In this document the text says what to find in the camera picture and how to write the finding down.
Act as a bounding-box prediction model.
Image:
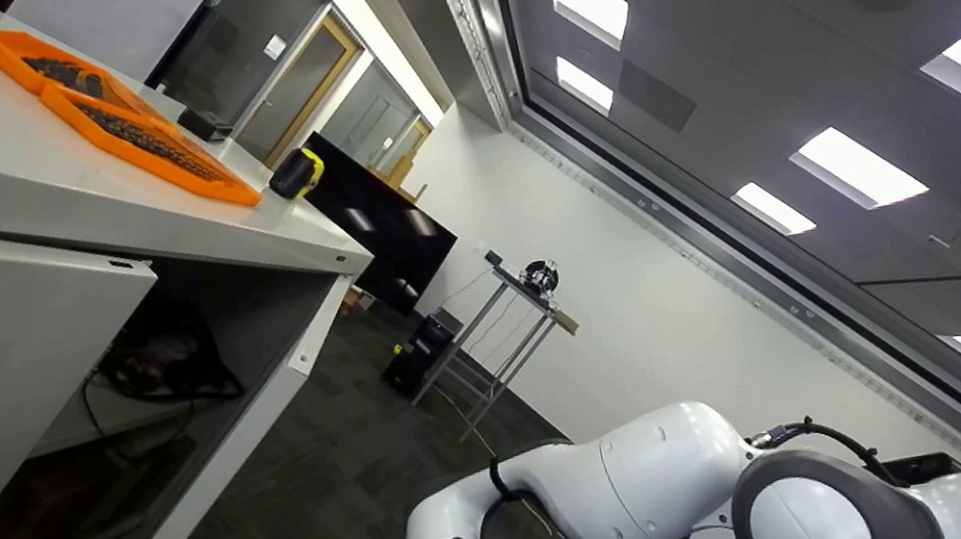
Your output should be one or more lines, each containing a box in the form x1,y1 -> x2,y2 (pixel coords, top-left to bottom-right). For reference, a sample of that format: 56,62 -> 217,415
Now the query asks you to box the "yellow black tape measure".
264,144 -> 330,204

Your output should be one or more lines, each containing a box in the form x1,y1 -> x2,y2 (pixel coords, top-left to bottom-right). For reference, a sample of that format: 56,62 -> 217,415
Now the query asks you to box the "small black box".
174,101 -> 236,150

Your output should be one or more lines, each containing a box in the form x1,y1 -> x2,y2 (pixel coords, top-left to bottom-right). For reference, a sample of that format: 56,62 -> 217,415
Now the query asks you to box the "orange tray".
37,49 -> 265,240
0,2 -> 159,148

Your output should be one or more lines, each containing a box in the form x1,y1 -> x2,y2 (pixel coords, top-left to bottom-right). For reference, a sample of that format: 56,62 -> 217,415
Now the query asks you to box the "black screen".
291,110 -> 470,332

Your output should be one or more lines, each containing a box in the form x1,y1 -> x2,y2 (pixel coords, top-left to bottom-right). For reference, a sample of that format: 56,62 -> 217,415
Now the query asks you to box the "white cabinet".
0,0 -> 421,539

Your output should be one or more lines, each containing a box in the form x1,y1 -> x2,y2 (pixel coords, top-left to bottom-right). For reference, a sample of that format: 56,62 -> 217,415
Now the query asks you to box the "stack of black boxes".
371,306 -> 475,404

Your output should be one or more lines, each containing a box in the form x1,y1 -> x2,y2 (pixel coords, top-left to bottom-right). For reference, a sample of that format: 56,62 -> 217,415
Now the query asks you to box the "metal frame table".
388,239 -> 595,449

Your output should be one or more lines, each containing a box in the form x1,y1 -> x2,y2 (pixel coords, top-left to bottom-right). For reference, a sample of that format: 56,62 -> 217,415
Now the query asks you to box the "glass door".
131,0 -> 442,227

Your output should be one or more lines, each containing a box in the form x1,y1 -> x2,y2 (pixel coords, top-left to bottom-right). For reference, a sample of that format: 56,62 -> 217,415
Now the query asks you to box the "black cable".
67,292 -> 255,467

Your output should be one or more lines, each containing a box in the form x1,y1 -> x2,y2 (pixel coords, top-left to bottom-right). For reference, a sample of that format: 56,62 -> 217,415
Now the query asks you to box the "window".
435,0 -> 961,539

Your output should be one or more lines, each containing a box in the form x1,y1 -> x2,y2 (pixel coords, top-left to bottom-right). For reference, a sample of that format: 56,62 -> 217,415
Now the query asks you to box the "round black device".
518,257 -> 564,303

